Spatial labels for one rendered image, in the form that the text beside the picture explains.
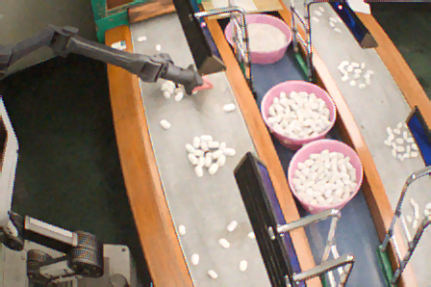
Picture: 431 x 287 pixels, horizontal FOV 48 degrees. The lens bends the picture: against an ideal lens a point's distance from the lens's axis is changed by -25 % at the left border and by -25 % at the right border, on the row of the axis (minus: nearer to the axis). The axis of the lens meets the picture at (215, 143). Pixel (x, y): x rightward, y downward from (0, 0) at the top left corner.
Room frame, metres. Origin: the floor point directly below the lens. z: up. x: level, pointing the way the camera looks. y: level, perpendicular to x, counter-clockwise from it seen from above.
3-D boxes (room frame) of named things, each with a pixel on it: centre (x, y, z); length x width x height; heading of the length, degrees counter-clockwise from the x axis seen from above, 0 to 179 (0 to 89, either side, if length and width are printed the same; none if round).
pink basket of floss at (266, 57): (1.80, -0.23, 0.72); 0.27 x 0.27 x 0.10
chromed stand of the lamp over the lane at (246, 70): (1.59, -0.05, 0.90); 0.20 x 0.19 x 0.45; 8
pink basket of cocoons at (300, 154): (1.08, -0.33, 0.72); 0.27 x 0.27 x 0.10
